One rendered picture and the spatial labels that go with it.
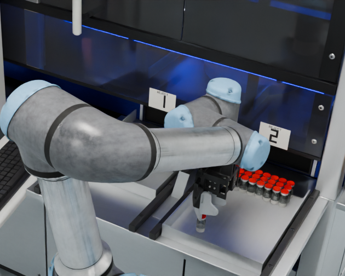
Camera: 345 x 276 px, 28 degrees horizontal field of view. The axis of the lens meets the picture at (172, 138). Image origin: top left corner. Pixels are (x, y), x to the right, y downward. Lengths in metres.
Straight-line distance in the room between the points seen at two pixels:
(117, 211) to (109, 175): 0.69
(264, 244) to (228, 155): 0.46
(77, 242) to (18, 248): 1.39
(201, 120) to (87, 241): 0.33
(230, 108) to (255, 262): 0.36
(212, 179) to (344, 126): 0.40
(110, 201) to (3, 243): 1.00
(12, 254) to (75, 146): 1.71
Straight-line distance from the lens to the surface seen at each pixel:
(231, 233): 1.71
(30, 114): 1.10
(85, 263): 1.34
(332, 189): 1.87
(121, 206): 1.77
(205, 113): 1.39
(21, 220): 2.58
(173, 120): 1.39
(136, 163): 1.06
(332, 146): 1.81
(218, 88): 1.46
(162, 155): 1.12
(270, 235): 1.72
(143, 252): 2.30
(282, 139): 1.85
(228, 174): 1.56
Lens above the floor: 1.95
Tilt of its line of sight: 31 degrees down
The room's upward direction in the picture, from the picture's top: 5 degrees clockwise
